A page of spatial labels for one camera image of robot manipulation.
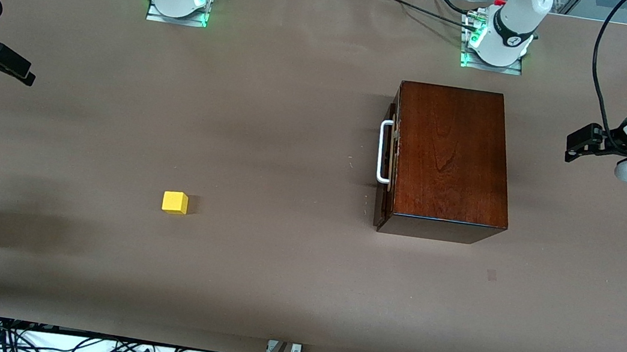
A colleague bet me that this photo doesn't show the white metal drawer handle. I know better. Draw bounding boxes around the white metal drawer handle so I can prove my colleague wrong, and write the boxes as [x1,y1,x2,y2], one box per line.
[373,118,400,185]

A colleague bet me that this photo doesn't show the wooden drawer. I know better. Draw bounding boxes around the wooden drawer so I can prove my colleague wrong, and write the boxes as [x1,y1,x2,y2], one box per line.
[372,86,407,230]

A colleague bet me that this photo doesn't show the yellow block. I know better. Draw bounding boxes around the yellow block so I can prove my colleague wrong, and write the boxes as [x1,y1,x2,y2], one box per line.
[161,190,190,216]

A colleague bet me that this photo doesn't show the dark brown wooden cabinet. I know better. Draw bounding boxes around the dark brown wooden cabinet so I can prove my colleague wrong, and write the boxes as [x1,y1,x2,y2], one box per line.
[377,79,526,249]

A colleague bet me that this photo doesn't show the brown paper table cover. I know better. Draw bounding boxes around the brown paper table cover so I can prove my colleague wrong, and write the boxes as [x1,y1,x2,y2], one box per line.
[0,0,627,352]

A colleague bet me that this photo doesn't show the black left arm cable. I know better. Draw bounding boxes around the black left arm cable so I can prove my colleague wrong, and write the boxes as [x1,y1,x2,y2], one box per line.
[581,0,627,150]

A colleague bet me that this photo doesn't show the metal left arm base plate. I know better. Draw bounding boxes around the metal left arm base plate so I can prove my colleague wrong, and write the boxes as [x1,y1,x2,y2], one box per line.
[458,8,530,76]

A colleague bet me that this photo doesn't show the black cable to arm base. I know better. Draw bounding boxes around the black cable to arm base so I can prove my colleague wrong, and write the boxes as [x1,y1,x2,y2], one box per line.
[368,0,483,34]

